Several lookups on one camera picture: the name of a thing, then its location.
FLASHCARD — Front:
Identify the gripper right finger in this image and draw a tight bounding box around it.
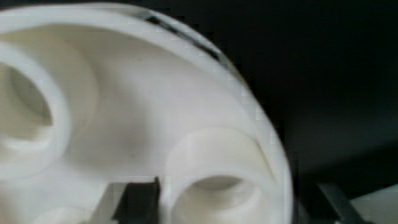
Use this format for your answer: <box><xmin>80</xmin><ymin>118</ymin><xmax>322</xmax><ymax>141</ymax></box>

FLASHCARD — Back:
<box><xmin>318</xmin><ymin>183</ymin><xmax>373</xmax><ymax>224</ymax></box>

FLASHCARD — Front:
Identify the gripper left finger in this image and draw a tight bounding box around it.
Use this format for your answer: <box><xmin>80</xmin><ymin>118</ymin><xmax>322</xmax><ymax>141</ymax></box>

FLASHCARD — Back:
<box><xmin>112</xmin><ymin>178</ymin><xmax>162</xmax><ymax>224</ymax></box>

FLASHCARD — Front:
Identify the white round stool seat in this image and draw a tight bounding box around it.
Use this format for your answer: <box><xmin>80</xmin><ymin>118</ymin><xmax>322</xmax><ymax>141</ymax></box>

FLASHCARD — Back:
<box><xmin>0</xmin><ymin>3</ymin><xmax>293</xmax><ymax>224</ymax></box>

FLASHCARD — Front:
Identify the white L-shaped obstacle fence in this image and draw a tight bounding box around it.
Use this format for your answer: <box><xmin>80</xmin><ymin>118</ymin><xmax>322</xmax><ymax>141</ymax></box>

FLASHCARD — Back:
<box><xmin>352</xmin><ymin>192</ymin><xmax>398</xmax><ymax>224</ymax></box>

